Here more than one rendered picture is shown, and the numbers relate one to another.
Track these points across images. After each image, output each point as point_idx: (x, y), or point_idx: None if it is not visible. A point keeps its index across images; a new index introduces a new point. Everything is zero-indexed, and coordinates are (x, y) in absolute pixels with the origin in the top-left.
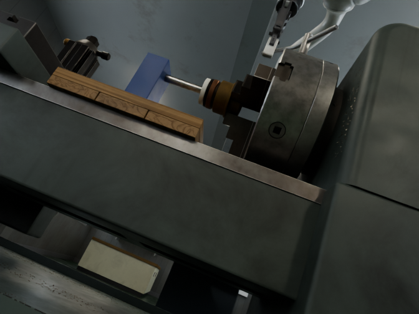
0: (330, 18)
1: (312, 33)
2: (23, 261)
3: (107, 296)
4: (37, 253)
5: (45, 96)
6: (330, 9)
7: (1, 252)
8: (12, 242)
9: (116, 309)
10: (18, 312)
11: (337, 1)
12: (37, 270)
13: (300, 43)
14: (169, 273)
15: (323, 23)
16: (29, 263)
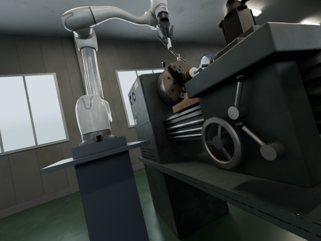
0: (144, 22)
1: (135, 18)
2: (230, 176)
3: (187, 172)
4: (211, 184)
5: None
6: (150, 22)
7: (244, 180)
8: (230, 191)
9: (201, 162)
10: None
11: (155, 24)
12: (226, 170)
13: (177, 56)
14: (131, 162)
15: (141, 20)
16: (225, 177)
